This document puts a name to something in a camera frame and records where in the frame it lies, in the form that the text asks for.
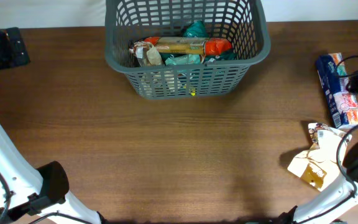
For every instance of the light teal tissue packet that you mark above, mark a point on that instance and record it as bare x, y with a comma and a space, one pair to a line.
185, 60

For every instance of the blue tissue multipack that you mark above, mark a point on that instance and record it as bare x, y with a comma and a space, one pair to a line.
342, 104

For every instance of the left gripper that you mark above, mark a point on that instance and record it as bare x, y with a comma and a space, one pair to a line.
6, 58

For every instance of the beige chocolate snack pouch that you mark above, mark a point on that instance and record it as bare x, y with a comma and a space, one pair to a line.
148, 54

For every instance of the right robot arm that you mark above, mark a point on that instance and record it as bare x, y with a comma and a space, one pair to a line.
341, 195

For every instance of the green Nescafe coffee bag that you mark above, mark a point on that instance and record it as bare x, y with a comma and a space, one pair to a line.
197, 29

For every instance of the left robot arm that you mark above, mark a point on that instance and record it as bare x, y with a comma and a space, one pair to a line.
25, 190

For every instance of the orange spaghetti pasta packet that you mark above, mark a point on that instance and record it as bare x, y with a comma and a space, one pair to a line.
190, 45

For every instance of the cream snack pouch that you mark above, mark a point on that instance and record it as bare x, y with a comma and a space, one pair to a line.
317, 166

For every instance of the grey plastic basket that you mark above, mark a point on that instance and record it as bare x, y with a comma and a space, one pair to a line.
240, 22

